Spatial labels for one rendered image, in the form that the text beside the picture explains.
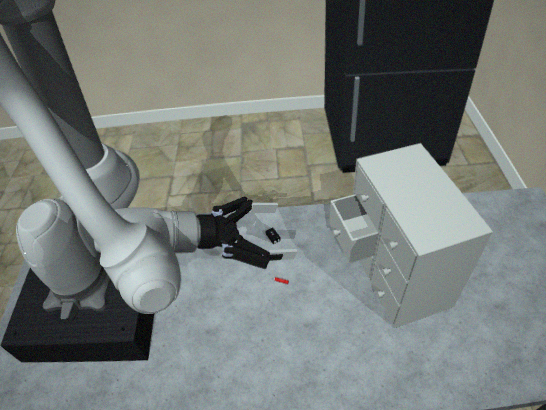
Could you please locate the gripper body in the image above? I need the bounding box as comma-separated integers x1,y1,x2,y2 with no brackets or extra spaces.
197,214,239,249

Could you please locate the black nine-volt battery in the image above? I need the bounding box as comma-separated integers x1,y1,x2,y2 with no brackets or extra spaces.
266,228,281,244

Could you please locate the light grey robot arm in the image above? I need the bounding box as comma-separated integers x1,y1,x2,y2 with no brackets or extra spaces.
0,0,201,323

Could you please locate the small grey chest of drawers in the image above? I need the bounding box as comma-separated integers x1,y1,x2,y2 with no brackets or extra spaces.
353,143,493,328

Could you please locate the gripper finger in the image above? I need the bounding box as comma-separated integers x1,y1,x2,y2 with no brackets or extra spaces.
212,197,278,225
222,227,298,269

